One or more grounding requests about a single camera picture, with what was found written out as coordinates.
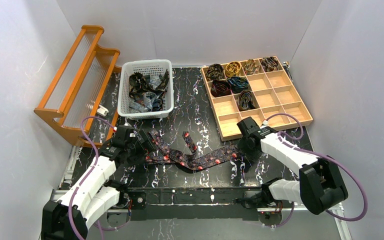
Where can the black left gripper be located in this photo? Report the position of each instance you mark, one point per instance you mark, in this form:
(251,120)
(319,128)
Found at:
(139,145)

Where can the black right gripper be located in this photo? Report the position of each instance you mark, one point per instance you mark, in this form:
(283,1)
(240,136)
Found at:
(245,148)

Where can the dark paisley red-dotted tie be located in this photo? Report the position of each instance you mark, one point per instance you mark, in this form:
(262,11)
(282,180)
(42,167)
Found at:
(192,162)

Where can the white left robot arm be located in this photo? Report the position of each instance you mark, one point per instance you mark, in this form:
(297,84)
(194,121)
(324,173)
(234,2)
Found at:
(86,188)

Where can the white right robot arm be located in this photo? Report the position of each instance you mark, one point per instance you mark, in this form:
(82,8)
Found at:
(320,185)

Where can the pile of ties in basket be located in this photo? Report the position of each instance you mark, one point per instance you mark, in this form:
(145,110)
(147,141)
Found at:
(147,92)

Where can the rolled grey striped tie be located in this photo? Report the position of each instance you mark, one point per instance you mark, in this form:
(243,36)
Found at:
(245,101)

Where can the white plastic basket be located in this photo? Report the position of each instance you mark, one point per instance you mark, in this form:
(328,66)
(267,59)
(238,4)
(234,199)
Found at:
(152,67)

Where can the light wooden compartment tray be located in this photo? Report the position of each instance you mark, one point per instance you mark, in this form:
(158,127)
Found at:
(274,96)

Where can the rolled blue patterned tie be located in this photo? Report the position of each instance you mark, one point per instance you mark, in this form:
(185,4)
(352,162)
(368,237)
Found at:
(238,84)

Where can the rolled maroon tie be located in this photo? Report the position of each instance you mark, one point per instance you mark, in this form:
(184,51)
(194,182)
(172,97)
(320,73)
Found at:
(220,88)

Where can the orange wooden rack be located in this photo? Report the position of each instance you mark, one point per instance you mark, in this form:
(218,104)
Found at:
(74,95)

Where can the rolled brown patterned tie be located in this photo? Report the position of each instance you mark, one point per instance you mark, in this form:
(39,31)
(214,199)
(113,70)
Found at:
(251,67)

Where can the rolled yellow tie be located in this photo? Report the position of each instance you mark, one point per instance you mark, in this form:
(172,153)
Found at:
(232,69)

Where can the rolled black gold tie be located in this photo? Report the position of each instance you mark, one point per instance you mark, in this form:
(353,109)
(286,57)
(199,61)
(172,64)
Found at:
(215,72)

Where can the rolled dark striped tie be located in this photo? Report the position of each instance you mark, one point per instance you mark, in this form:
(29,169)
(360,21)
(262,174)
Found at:
(270,64)

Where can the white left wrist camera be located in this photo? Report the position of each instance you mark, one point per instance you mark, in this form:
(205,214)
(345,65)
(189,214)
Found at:
(102,111)

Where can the aluminium frame rail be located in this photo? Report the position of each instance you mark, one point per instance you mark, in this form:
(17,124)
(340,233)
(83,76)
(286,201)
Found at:
(272,212)

